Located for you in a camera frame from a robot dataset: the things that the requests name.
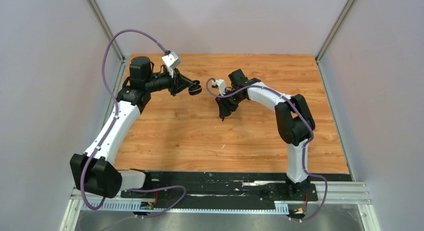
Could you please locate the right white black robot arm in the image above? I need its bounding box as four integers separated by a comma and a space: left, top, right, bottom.
210, 69, 316, 200

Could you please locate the aluminium corner post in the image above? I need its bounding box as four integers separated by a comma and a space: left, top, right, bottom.
315, 0, 357, 64
86, 0, 125, 63

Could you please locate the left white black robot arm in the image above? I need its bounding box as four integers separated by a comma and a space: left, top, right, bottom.
70, 52, 202, 198

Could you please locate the purple cable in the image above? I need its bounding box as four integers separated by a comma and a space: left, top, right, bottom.
205, 78, 329, 223
80, 29, 187, 220

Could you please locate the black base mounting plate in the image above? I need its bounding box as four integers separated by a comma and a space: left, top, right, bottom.
120, 170, 353, 211

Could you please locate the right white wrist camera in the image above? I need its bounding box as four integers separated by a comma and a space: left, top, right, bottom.
212, 79, 227, 96

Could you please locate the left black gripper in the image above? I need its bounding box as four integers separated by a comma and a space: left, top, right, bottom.
144, 67, 193, 97

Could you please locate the left aluminium corner post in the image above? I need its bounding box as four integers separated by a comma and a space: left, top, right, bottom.
86, 0, 125, 63

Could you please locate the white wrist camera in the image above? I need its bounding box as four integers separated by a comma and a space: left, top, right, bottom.
161, 51, 182, 78
212, 79, 227, 96

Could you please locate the aluminium rail frame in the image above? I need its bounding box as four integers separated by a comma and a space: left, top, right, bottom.
59, 181, 380, 231

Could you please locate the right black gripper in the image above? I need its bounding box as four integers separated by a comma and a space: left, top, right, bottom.
216, 89, 246, 118

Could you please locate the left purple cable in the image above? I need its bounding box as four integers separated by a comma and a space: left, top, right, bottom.
80, 29, 187, 220

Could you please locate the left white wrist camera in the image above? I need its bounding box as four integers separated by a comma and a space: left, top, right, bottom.
161, 51, 182, 78

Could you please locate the black earbud charging case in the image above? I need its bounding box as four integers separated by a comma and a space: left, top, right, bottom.
188, 80, 203, 96

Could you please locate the right aluminium corner post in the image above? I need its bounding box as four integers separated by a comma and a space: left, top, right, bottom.
315, 0, 357, 64

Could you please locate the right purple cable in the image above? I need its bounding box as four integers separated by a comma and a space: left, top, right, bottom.
205, 78, 329, 223

